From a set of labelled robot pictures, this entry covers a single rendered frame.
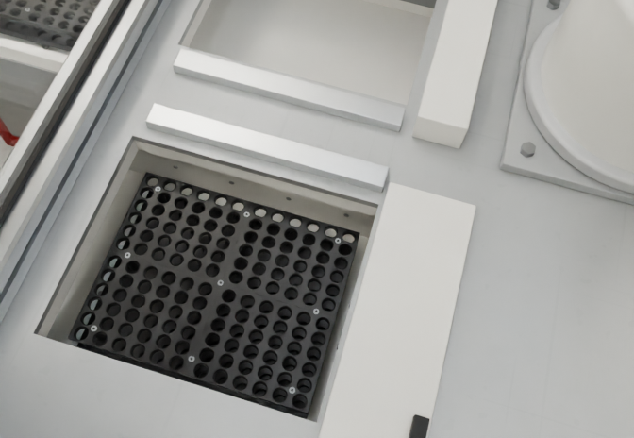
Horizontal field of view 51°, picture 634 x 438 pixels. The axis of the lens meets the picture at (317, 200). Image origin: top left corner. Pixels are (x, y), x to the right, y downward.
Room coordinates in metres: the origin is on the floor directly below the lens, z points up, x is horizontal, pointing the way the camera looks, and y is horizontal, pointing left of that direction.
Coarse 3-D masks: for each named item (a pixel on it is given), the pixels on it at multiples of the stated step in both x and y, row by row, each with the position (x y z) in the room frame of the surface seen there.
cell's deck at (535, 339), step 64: (192, 0) 0.50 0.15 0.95; (512, 0) 0.54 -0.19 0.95; (512, 64) 0.45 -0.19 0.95; (128, 128) 0.33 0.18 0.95; (256, 128) 0.35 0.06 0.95; (320, 128) 0.35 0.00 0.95; (384, 128) 0.36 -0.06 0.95; (320, 192) 0.29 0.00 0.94; (384, 192) 0.29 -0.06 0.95; (448, 192) 0.29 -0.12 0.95; (512, 192) 0.30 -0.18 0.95; (576, 192) 0.31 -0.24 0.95; (64, 256) 0.20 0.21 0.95; (512, 256) 0.23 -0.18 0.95; (576, 256) 0.24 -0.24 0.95; (512, 320) 0.18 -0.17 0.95; (576, 320) 0.18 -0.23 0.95; (0, 384) 0.09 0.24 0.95; (64, 384) 0.09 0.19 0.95; (128, 384) 0.10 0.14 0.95; (192, 384) 0.10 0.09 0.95; (448, 384) 0.12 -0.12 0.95; (512, 384) 0.12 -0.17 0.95; (576, 384) 0.13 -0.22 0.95
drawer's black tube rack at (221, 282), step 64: (192, 192) 0.29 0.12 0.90; (128, 256) 0.22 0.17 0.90; (192, 256) 0.23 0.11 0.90; (256, 256) 0.23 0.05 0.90; (320, 256) 0.25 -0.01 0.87; (128, 320) 0.17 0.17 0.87; (192, 320) 0.17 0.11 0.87; (256, 320) 0.18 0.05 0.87; (320, 320) 0.18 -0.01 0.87; (256, 384) 0.11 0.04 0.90
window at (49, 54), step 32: (0, 0) 0.31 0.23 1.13; (32, 0) 0.34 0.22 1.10; (64, 0) 0.37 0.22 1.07; (96, 0) 0.41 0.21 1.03; (0, 32) 0.30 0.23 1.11; (32, 32) 0.33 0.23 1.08; (64, 32) 0.36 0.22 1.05; (96, 32) 0.39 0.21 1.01; (0, 64) 0.29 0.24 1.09; (32, 64) 0.31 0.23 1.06; (64, 64) 0.34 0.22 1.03; (0, 96) 0.27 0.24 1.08; (32, 96) 0.30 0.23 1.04; (64, 96) 0.33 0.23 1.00; (0, 128) 0.26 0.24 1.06; (32, 128) 0.28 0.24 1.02; (0, 160) 0.24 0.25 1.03; (0, 192) 0.22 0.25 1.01
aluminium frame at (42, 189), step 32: (128, 0) 0.45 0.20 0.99; (160, 0) 0.48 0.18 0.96; (128, 32) 0.41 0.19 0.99; (96, 64) 0.37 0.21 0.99; (128, 64) 0.39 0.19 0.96; (96, 96) 0.34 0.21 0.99; (64, 128) 0.30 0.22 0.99; (96, 128) 0.32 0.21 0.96; (32, 160) 0.26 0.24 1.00; (64, 160) 0.27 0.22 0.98; (32, 192) 0.24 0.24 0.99; (64, 192) 0.25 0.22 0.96; (0, 224) 0.20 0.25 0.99; (32, 224) 0.21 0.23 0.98; (0, 256) 0.18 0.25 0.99; (32, 256) 0.19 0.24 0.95; (0, 288) 0.16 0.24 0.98; (0, 320) 0.14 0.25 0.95
